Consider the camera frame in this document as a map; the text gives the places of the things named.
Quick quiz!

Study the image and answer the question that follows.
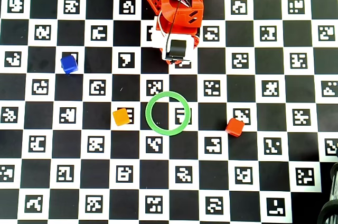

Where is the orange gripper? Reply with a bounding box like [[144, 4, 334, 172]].
[[161, 35, 200, 66]]

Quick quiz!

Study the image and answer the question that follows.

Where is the red cube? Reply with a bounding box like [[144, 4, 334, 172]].
[[225, 117, 245, 137]]

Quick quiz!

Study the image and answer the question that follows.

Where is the orange cube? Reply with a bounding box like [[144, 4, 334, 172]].
[[112, 108, 131, 127]]

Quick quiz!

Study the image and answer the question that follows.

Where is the blue cube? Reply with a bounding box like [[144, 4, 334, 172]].
[[60, 54, 79, 75]]

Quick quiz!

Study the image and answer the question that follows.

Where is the checkerboard marker board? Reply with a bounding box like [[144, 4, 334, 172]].
[[0, 0, 338, 224]]

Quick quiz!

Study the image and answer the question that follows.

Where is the black ribbed stand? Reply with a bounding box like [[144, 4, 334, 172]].
[[316, 162, 338, 224]]

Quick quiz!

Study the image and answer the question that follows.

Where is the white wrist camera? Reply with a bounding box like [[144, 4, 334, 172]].
[[153, 30, 196, 64]]

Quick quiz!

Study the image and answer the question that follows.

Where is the green ring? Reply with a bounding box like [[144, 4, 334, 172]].
[[145, 91, 191, 137]]

